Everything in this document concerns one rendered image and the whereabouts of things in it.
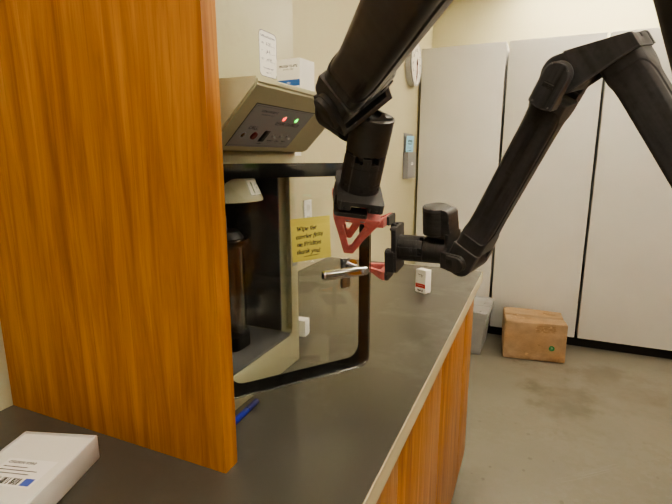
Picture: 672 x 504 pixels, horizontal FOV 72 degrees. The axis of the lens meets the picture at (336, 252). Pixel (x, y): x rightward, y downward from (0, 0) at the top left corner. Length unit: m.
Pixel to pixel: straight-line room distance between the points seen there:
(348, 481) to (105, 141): 0.60
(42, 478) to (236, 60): 0.68
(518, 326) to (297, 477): 2.87
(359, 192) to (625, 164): 3.17
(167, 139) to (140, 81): 0.09
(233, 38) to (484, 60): 3.04
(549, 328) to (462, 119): 1.63
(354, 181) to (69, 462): 0.56
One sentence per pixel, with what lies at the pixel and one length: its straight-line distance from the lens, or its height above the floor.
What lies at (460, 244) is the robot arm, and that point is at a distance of 0.94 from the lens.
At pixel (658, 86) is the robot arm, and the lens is 0.78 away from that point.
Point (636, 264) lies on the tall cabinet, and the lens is 3.81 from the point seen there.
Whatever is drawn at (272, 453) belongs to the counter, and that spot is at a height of 0.94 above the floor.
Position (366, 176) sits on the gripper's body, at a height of 1.37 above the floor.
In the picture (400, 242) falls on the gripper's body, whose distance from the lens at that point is 1.01.
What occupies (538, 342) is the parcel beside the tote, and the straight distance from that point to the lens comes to 3.55.
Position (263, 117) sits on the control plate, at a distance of 0.77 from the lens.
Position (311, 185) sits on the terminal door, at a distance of 0.81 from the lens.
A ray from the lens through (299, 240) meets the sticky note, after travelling 0.81.
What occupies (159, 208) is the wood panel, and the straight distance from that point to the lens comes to 0.69.
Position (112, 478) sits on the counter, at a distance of 0.82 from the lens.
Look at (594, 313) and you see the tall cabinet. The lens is 3.87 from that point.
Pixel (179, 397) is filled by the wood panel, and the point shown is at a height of 1.05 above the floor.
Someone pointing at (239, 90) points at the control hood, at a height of 1.49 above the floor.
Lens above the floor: 1.40
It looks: 12 degrees down
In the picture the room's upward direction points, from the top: straight up
